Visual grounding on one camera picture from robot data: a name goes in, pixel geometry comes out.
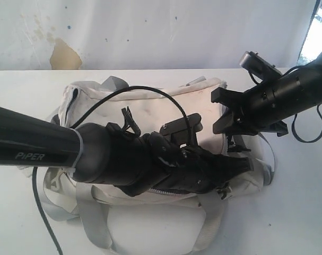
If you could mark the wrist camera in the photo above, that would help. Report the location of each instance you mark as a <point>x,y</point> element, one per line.
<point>257,66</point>
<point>176,131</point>

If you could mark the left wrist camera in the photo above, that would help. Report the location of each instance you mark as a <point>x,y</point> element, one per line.
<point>176,131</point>

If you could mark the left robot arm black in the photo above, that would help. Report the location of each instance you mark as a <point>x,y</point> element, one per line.
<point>116,155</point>

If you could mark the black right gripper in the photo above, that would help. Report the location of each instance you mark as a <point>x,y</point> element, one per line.
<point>252,111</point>

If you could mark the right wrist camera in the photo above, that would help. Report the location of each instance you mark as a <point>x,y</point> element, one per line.
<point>257,66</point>

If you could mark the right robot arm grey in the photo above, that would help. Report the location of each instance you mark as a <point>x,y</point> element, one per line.
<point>303,90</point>

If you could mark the white fabric bag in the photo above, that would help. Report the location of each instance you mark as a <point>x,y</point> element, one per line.
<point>60,197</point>

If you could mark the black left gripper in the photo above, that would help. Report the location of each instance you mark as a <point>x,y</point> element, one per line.
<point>200,171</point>

